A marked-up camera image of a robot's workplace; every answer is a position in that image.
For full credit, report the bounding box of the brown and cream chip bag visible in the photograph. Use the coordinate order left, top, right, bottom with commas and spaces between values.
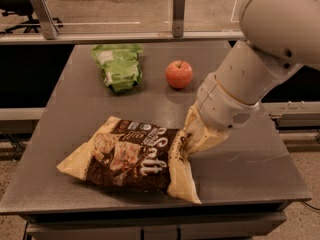
57, 116, 200, 204

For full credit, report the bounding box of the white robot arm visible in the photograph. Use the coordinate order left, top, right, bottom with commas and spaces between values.
184, 0, 320, 155

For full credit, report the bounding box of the green chip bag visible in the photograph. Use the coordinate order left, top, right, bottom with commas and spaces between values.
91, 44, 143, 94

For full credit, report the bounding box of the red apple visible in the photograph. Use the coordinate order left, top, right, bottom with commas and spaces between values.
165, 60, 193, 89

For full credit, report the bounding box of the black office chair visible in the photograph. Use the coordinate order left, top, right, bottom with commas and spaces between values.
0, 0, 64, 35

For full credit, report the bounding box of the middle metal rail bracket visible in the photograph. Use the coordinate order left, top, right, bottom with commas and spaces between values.
172, 0, 185, 38

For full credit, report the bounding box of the metal rail bracket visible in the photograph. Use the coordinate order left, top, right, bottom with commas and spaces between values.
172, 0, 185, 38
30, 0, 58, 40

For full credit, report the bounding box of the black floor cable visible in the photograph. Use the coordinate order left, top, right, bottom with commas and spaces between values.
301, 200, 320, 213

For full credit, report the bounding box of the left metal rail bracket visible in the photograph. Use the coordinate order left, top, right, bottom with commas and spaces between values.
30, 0, 58, 40

